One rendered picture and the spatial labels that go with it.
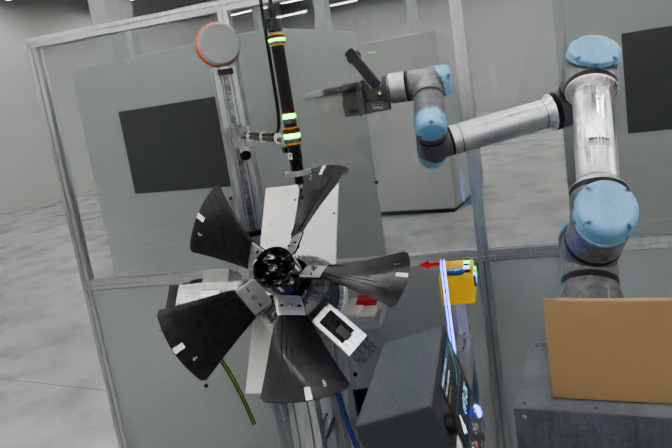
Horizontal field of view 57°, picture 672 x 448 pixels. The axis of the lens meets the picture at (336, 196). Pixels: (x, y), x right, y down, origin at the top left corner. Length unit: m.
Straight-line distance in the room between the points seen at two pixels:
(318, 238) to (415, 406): 1.20
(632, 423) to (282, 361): 0.79
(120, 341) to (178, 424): 0.45
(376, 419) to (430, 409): 0.07
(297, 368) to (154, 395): 1.47
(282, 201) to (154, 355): 1.11
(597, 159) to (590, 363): 0.41
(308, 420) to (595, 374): 0.96
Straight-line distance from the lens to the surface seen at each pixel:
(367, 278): 1.61
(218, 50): 2.29
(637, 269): 2.42
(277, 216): 2.06
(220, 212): 1.83
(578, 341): 1.30
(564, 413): 1.31
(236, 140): 2.17
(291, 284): 1.66
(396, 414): 0.84
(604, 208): 1.28
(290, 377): 1.58
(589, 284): 1.36
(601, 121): 1.44
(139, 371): 2.97
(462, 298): 1.88
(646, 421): 1.31
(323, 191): 1.74
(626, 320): 1.28
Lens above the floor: 1.66
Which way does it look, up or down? 10 degrees down
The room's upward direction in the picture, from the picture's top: 9 degrees counter-clockwise
